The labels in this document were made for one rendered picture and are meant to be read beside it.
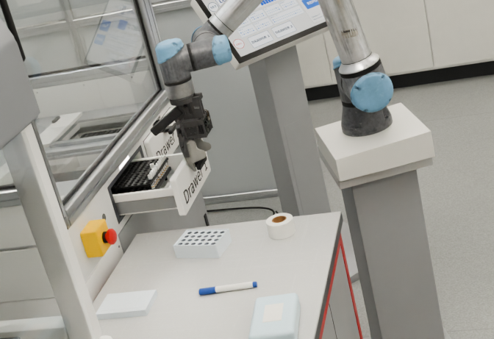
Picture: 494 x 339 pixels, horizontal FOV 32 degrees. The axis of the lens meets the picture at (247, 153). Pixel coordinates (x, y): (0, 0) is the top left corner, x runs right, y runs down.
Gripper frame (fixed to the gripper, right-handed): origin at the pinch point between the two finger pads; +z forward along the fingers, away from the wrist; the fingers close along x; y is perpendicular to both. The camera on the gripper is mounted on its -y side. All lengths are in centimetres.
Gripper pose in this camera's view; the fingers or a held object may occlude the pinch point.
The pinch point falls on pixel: (193, 164)
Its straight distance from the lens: 240.3
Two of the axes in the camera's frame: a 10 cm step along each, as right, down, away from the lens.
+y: 9.5, -1.3, -2.7
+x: 2.0, -4.1, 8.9
